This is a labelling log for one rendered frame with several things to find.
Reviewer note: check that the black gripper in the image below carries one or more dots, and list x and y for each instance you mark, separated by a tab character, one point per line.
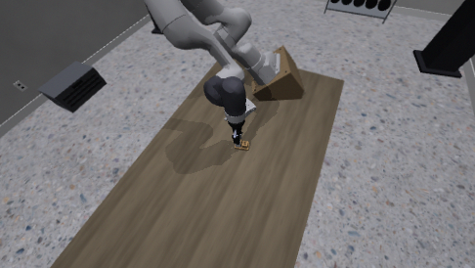
237	132

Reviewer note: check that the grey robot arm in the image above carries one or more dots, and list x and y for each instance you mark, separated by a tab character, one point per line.
225	89

